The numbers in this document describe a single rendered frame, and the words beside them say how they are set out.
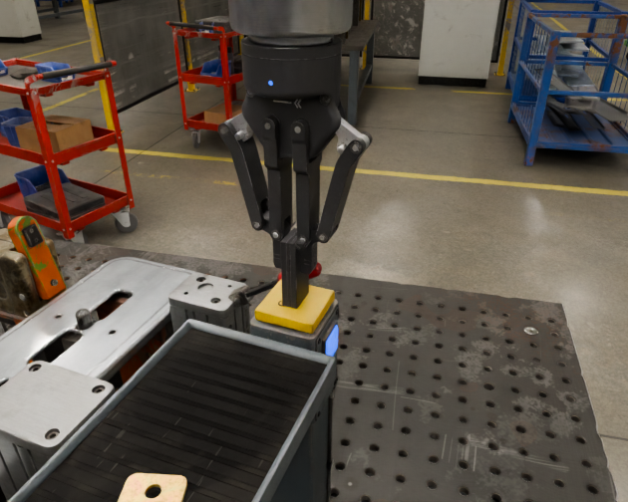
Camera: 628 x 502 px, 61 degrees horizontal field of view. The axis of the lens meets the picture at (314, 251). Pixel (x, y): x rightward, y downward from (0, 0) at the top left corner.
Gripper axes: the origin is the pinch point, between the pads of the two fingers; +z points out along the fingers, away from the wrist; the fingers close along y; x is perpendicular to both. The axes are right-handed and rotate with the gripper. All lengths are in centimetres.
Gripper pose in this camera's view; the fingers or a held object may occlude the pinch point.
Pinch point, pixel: (295, 268)
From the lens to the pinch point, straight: 49.6
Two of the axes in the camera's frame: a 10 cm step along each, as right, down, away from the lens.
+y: -9.3, -1.9, 3.2
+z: 0.0, 8.7, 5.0
